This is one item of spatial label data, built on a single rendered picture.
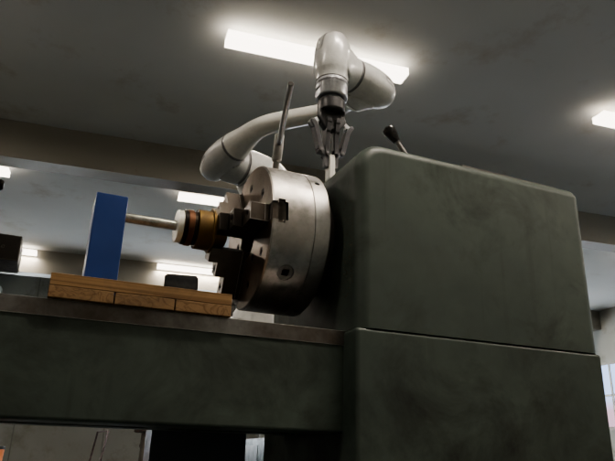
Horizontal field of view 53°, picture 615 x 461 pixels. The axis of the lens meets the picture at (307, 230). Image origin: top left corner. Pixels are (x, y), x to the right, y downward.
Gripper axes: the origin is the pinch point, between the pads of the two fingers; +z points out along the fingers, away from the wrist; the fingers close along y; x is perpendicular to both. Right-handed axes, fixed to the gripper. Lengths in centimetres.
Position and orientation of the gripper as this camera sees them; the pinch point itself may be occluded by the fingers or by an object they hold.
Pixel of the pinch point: (329, 168)
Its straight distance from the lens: 163.5
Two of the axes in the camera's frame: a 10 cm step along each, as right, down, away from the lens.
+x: 4.0, -3.0, -8.7
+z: -0.3, 9.4, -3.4
